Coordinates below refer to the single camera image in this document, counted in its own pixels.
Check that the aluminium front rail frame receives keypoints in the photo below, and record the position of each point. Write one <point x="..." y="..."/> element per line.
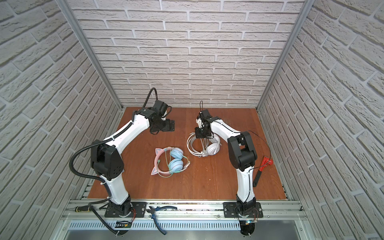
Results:
<point x="183" y="215"/>

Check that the white headphones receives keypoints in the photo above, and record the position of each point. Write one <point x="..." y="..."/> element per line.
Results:
<point x="210" y="146"/>

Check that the black bar tool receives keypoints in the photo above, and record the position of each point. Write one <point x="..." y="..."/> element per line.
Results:
<point x="257" y="178"/>

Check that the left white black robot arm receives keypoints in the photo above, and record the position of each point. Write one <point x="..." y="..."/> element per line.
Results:
<point x="106" y="159"/>

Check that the red small object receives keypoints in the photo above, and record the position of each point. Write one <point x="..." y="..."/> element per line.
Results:
<point x="265" y="162"/>

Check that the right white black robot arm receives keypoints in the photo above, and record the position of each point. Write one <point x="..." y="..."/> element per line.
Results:
<point x="242" y="154"/>

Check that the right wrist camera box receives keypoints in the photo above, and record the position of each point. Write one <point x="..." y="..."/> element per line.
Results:
<point x="199" y="122"/>

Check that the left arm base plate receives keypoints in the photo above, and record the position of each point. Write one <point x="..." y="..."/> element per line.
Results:
<point x="126" y="210"/>

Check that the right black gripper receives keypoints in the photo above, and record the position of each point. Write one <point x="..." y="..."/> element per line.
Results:
<point x="199" y="135"/>

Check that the pink blue cat-ear headphones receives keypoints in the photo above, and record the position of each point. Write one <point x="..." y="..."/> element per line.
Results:
<point x="177" y="164"/>

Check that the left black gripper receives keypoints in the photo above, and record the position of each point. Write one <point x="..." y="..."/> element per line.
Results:
<point x="170" y="126"/>

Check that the black yellow screwdriver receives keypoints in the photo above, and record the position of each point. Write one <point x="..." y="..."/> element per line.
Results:
<point x="86" y="208"/>

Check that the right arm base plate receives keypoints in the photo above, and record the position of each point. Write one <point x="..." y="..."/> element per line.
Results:
<point x="239" y="210"/>

